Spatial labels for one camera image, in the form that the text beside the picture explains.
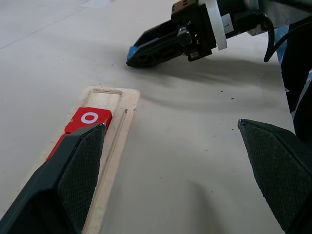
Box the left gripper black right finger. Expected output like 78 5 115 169
237 118 312 234

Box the dark robot torso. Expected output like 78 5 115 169
277 21 312 145

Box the red letter tile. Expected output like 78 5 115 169
65 107 114 134
46 133 72 162

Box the blue letter tile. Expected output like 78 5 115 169
128 45 140 60

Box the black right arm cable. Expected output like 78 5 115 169
263 13 312 63

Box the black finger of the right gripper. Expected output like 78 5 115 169
126 36 186 68
132 20 179 49

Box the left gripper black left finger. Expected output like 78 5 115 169
0 122 108 234

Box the wooden letter tray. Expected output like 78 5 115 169
0 85 141 234

